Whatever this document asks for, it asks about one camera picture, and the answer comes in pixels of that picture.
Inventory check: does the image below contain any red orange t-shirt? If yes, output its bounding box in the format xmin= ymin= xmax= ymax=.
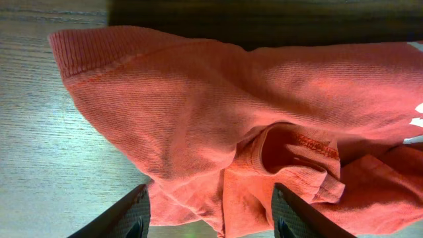
xmin=49 ymin=26 xmax=422 ymax=237

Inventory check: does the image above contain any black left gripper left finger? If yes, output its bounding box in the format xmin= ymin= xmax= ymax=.
xmin=69 ymin=184 xmax=151 ymax=238

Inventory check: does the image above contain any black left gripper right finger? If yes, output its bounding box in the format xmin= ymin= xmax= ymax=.
xmin=271 ymin=183 xmax=356 ymax=238

